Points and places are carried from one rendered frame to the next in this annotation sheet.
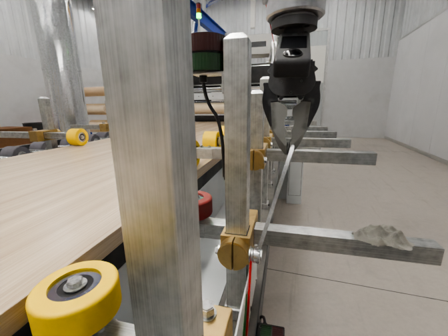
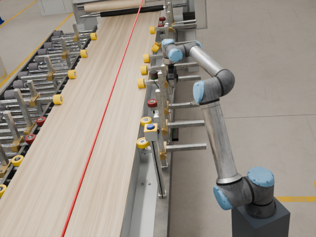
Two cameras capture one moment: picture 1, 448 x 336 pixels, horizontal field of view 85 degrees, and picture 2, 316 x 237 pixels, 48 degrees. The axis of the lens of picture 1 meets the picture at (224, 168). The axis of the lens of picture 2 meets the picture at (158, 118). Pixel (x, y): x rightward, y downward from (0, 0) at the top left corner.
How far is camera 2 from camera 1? 2.32 m
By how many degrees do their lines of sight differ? 20
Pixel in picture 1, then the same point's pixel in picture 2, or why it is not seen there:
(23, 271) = (135, 120)
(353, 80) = not seen: outside the picture
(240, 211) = (165, 103)
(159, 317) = (161, 117)
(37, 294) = (142, 121)
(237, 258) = (166, 113)
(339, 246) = (187, 106)
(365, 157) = (197, 78)
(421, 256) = not seen: hidden behind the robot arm
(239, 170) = (163, 95)
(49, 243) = (132, 116)
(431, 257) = not seen: hidden behind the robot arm
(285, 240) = (176, 106)
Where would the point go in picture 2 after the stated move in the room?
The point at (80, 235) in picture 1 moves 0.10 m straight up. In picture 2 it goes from (136, 114) to (134, 102)
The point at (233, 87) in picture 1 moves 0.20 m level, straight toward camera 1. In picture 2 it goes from (160, 81) to (164, 94)
